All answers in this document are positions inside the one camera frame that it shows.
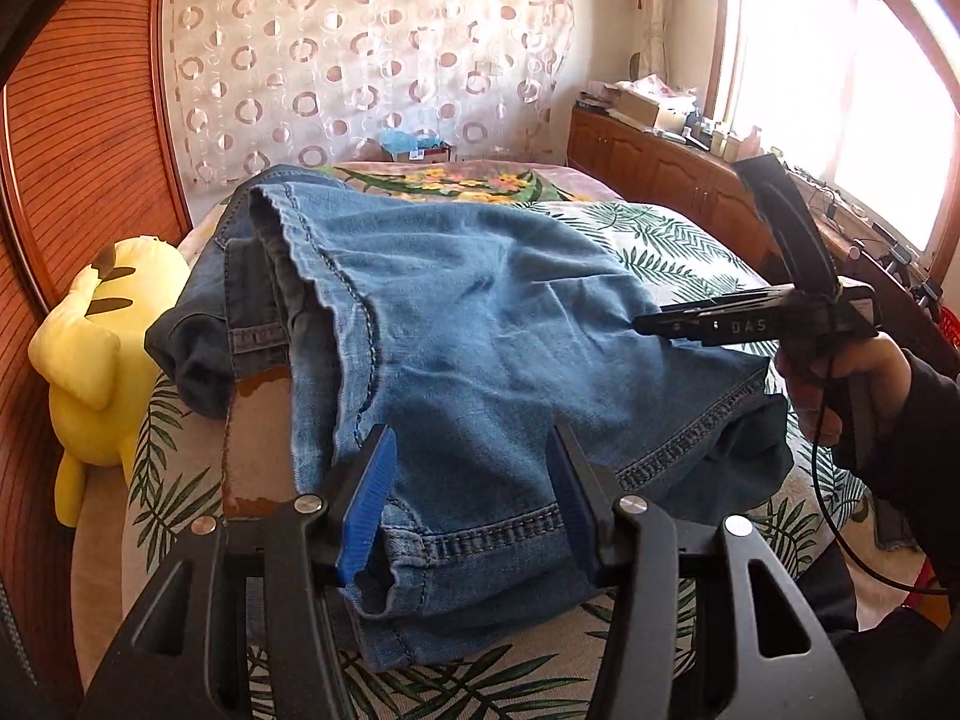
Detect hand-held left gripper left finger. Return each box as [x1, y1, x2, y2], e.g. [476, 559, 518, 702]
[79, 424, 398, 720]

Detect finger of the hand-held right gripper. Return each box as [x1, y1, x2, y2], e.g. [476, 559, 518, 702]
[733, 154, 841, 293]
[634, 286, 837, 346]

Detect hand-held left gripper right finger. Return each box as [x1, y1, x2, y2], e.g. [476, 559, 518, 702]
[546, 424, 863, 720]

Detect blue denim pants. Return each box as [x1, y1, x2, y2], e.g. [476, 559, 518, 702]
[144, 163, 796, 674]

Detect person's right forearm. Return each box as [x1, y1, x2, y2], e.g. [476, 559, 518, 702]
[832, 352, 960, 548]

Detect person's right hand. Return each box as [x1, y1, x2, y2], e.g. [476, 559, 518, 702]
[776, 334, 912, 443]

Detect red basket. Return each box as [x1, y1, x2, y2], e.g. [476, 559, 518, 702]
[934, 311, 960, 380]

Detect window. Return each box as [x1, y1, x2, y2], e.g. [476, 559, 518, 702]
[709, 0, 960, 271]

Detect wooden cabinet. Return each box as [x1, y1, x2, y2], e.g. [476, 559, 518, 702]
[566, 105, 960, 361]

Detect beige box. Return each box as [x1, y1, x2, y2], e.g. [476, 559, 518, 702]
[615, 86, 687, 128]

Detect beige window curtain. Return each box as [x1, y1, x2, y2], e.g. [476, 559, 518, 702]
[637, 0, 680, 87]

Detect floral blanket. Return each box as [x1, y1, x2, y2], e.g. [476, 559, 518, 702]
[311, 159, 623, 203]

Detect small cardboard box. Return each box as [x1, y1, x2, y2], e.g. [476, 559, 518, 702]
[386, 141, 451, 164]

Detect yellow plush toy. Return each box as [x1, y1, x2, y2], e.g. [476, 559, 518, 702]
[28, 236, 192, 527]

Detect blue plastic bag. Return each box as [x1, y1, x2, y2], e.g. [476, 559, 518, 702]
[379, 127, 443, 155]

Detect person's dark clothing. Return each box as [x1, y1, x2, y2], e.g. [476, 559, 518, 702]
[802, 540, 960, 720]

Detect wooden slatted wardrobe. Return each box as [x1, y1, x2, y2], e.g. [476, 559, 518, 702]
[0, 0, 192, 720]

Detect black cable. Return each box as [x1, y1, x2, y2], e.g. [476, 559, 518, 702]
[812, 345, 953, 597]

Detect circle-patterned wall curtain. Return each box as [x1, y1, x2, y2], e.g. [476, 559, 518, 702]
[163, 0, 578, 185]

